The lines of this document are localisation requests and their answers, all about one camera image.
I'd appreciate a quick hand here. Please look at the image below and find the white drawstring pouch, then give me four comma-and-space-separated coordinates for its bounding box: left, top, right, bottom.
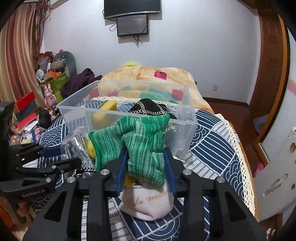
118, 181, 174, 221

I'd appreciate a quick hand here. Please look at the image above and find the blue white patterned tablecloth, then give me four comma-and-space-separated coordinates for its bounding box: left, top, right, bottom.
26, 99, 247, 240

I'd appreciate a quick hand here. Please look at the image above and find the black chain purse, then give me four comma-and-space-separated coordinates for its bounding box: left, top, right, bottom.
128, 98, 177, 133

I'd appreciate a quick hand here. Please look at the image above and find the floral patterned cloth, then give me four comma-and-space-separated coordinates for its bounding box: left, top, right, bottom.
124, 174, 143, 187

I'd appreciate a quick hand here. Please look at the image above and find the yellow sponge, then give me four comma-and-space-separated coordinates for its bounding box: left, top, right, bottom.
91, 100, 117, 130

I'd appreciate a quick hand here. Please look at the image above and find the dark purple blanket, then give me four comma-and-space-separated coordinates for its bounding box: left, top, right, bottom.
60, 68, 103, 98

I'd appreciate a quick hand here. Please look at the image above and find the striped red gold curtain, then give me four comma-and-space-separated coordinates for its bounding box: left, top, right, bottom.
1, 1, 49, 107

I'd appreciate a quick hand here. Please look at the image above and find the grey green plush toy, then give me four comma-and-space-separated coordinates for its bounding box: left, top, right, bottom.
51, 51, 77, 79

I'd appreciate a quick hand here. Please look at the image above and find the green cardboard box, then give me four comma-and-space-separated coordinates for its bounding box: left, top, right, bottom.
40, 73, 69, 103

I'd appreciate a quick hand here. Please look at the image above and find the small wall monitor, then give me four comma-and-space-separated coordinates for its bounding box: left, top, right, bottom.
116, 15, 149, 37

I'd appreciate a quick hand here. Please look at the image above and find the wooden door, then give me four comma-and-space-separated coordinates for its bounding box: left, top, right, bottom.
249, 9, 290, 144

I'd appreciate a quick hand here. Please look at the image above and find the white suitcase with stickers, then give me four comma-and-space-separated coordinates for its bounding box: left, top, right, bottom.
254, 128, 295, 221

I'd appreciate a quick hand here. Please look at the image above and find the yellow plush item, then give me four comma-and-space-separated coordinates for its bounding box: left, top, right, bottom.
123, 61, 140, 67

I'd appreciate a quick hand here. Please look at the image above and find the green knitted cloth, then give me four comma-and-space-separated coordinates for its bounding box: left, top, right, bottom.
88, 114, 170, 185

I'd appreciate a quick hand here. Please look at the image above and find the pink rabbit toy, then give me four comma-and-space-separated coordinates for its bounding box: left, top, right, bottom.
44, 83, 58, 111

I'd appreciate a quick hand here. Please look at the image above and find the red box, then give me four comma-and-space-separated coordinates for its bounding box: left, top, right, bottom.
14, 92, 36, 113

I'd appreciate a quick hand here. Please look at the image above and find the clear plastic storage box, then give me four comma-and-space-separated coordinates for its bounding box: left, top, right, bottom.
57, 80, 198, 159

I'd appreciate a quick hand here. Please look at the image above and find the large wall television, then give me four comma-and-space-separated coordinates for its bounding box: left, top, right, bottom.
103, 0, 161, 19

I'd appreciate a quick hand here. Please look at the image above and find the orange fleece blanket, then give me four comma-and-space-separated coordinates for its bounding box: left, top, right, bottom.
83, 66, 214, 114

